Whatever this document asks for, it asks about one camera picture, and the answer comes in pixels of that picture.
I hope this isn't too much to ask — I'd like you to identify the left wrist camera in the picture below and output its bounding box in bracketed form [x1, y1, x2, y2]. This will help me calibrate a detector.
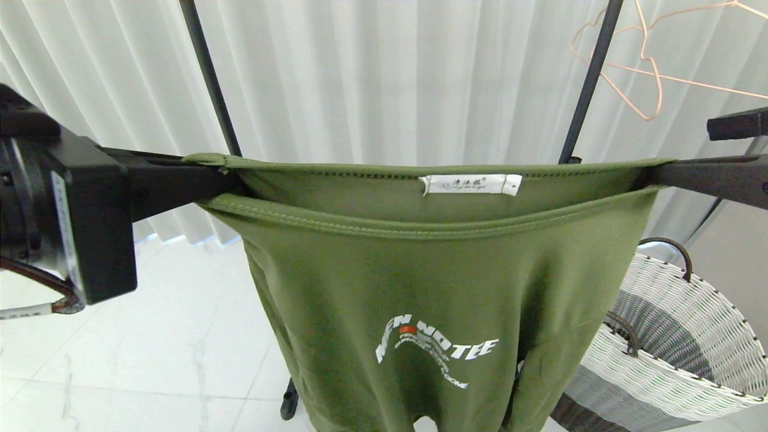
[0, 83, 61, 140]

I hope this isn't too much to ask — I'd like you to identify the black clothes rack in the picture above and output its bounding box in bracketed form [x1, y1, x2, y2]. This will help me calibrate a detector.
[179, 0, 625, 421]

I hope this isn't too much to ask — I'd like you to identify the white curtain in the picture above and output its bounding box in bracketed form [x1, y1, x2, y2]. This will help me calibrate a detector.
[0, 0, 768, 247]

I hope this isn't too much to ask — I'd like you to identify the white laundry basket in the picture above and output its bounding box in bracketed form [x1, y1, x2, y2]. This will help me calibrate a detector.
[549, 237, 768, 432]

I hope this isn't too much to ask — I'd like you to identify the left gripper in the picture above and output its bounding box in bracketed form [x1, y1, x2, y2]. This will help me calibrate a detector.
[0, 133, 139, 307]

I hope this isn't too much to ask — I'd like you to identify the pink clothes hanger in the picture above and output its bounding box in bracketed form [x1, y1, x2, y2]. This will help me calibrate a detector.
[570, 0, 664, 121]
[600, 0, 768, 100]

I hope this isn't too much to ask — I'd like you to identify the green long-sleeved shirt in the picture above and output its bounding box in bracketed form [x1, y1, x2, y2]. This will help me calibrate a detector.
[183, 152, 676, 432]

